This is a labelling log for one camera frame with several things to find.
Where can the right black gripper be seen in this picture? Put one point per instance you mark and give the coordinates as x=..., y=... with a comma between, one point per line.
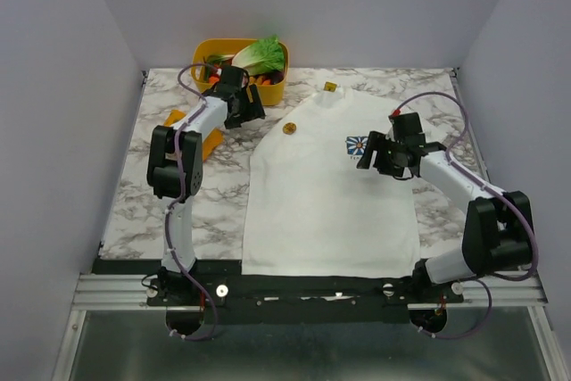
x=380, y=156

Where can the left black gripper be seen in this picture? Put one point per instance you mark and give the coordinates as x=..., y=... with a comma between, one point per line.
x=253, y=110

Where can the gold round brooch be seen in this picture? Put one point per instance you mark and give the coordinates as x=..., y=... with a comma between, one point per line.
x=289, y=128

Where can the white t-shirt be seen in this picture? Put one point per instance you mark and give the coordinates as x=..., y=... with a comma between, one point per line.
x=312, y=212

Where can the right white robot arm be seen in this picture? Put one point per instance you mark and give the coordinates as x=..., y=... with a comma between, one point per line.
x=498, y=232

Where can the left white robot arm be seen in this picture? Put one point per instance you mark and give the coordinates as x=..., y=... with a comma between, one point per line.
x=175, y=162

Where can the yellow plastic basket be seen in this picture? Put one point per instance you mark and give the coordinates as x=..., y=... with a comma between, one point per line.
x=220, y=51

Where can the red toy pepper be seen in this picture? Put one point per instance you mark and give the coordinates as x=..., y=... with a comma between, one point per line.
x=214, y=73

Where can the green toy cabbage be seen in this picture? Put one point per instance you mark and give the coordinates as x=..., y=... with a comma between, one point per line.
x=260, y=57

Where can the orange snack bag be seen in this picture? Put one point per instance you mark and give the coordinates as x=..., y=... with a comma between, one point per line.
x=214, y=139

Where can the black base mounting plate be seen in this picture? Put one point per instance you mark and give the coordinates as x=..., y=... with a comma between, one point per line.
x=225, y=296

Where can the aluminium rail frame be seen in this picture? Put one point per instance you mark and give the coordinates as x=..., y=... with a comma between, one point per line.
x=126, y=293

